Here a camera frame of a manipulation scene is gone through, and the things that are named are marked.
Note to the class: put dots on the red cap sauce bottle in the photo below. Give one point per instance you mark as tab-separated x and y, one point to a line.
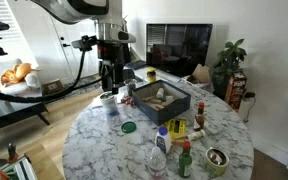
199	118

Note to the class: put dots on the clear plastic cup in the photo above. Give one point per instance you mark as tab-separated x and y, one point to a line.
110	106

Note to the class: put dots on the brown cardboard box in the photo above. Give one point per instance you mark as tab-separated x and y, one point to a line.
200	75

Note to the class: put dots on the red candy wrappers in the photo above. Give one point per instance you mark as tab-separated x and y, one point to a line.
127	100

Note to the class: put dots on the yellow packet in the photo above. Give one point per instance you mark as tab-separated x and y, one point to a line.
176	126

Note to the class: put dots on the green open tin can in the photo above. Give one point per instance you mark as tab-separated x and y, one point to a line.
216	161

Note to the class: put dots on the green potted plant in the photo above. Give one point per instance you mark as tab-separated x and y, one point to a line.
228	62

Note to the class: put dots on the green plastic lid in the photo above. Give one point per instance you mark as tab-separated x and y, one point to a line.
128	127

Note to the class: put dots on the dark glass cup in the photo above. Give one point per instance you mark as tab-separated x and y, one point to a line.
130	86

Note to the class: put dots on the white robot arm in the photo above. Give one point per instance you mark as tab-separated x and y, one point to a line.
110	38

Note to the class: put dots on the orange plush toy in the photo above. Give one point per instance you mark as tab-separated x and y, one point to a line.
19	72

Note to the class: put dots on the green hot sauce bottle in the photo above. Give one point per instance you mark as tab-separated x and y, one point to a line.
185	161

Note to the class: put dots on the dark blue cardboard box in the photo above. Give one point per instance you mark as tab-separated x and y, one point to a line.
161	101

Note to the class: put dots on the white bottle blue cap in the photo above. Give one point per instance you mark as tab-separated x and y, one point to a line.
163	139

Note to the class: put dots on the small white lying bottle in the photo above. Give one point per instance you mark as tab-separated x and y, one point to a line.
196	135

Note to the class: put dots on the black television screen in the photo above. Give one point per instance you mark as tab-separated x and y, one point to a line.
177	48

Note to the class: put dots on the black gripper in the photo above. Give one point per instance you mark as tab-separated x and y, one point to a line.
113	57

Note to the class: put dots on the clear water bottle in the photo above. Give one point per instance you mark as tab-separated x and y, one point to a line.
157	164

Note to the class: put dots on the orange snack box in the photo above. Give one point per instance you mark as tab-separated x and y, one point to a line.
235	90

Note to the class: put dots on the yellow lid vitamin bottle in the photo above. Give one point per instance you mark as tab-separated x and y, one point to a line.
151	75

